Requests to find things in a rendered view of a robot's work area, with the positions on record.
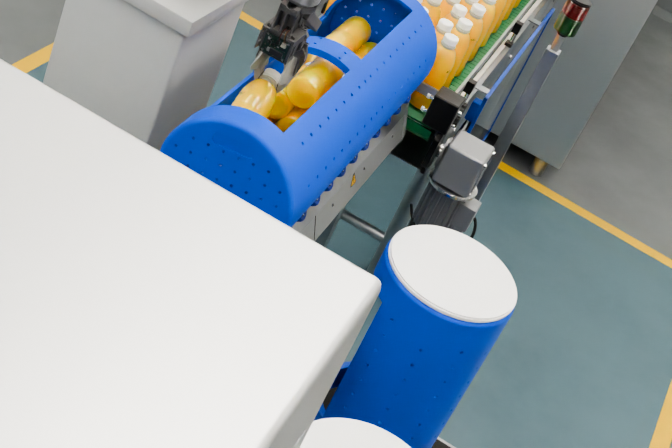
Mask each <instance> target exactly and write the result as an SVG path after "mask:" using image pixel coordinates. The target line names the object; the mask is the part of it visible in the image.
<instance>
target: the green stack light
mask: <svg viewBox="0 0 672 448"><path fill-rule="evenodd" d="M582 23H583V21H575V20H572V19H570V18H569V17H567V16H566V15H565V14H564V13H563V11H562V10H561V12H560V14H559V16H558V18H557V20H556V21H555V23H554V28H555V30H556V31H557V32H559V33H560V34H562V35H564V36H567V37H575V35H576V34H577V32H578V30H579V28H580V26H581V25H582Z"/></svg>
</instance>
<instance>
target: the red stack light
mask: <svg viewBox="0 0 672 448"><path fill-rule="evenodd" d="M590 8H591V7H590ZM590 8H582V7H580V6H578V5H576V4H574V3H573V2H572V1H571V0H567V1H566V3H565V5H564V6H563V8H562V11H563V13H564V14H565V15H566V16H567V17H569V18H570V19H572V20H575V21H584V19H585V17H586V15H587V14H588V12H589V10H590Z"/></svg>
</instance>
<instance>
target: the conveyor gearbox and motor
mask: <svg viewBox="0 0 672 448"><path fill-rule="evenodd" d="M494 150H495V149H494V147H492V146H491V145H489V144H487V143H485V142H483V141H482V140H480V139H478V138H476V137H474V136H473V135H471V134H469V133H467V132H465V131H464V130H459V132H458V133H457V134H455V136H454V137H453V138H452V137H451V138H449V139H448V141H447V142H446V144H443V143H442V145H441V146H440V148H439V150H438V151H437V153H436V155H435V157H437V160H436V162H435V164H434V166H435V167H433V168H432V169H431V170H430V172H429V174H428V178H429V183H428V185H427V187H426V189H425V191H424V193H423V195H422V197H421V199H420V201H419V203H418V205H417V207H416V209H415V211H414V213H413V204H410V215H411V220H410V222H409V224H408V226H407V227H409V226H414V225H435V226H441V227H445V228H449V229H452V230H453V228H454V226H455V227H456V228H458V229H460V230H462V231H463V232H466V231H467V229H468V227H469V226H470V224H471V223H472V221H474V226H473V231H472V234H471V236H470V238H472V239H473V237H474V235H475V232H476V229H477V219H476V217H475V215H476V214H477V212H478V210H479V208H480V206H481V204H482V203H481V202H480V201H478V200H476V199H474V198H475V197H476V195H477V192H478V190H477V186H476V185H477V184H478V183H479V181H480V179H481V178H482V176H483V174H484V172H485V170H486V168H487V167H488V165H489V163H490V161H491V159H492V157H493V155H494V154H495V152H494Z"/></svg>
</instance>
